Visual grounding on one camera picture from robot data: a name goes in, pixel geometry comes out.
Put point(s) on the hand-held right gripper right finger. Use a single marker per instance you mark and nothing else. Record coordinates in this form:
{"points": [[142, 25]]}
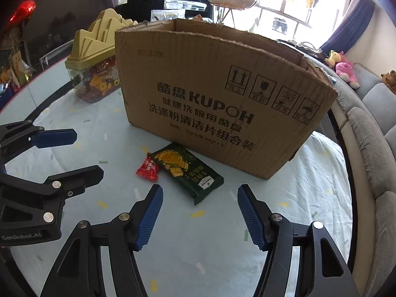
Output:
{"points": [[252, 219]]}

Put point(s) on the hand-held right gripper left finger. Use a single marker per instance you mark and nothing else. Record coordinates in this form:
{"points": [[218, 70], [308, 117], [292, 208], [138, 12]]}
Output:
{"points": [[150, 219]]}

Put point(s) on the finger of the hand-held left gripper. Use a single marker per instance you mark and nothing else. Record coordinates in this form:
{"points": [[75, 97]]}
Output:
{"points": [[55, 138], [80, 176]]}

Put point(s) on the small red candy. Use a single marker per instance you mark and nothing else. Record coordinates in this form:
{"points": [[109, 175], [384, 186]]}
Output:
{"points": [[148, 167]]}

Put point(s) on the dark green cracker packet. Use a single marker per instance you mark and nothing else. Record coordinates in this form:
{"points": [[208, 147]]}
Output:
{"points": [[185, 173]]}

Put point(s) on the brown cardboard box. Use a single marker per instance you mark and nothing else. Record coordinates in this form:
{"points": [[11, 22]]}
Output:
{"points": [[216, 92]]}

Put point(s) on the gold-lid clear candy container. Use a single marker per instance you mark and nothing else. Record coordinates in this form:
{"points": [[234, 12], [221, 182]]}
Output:
{"points": [[92, 55]]}

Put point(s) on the grey sofa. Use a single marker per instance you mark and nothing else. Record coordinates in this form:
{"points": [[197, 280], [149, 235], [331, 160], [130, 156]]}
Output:
{"points": [[377, 148]]}

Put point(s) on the pink plush toy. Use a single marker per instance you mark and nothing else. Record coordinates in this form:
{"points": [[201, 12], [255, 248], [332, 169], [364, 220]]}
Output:
{"points": [[346, 72]]}

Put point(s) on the yellow plush toy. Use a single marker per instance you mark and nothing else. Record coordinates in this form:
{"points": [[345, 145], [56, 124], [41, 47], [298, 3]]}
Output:
{"points": [[333, 58]]}

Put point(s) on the brown plush toy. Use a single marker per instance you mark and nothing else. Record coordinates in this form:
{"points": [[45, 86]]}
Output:
{"points": [[389, 82]]}

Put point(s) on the blue curtain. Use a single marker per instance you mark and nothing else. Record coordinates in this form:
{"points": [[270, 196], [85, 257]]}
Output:
{"points": [[352, 24]]}

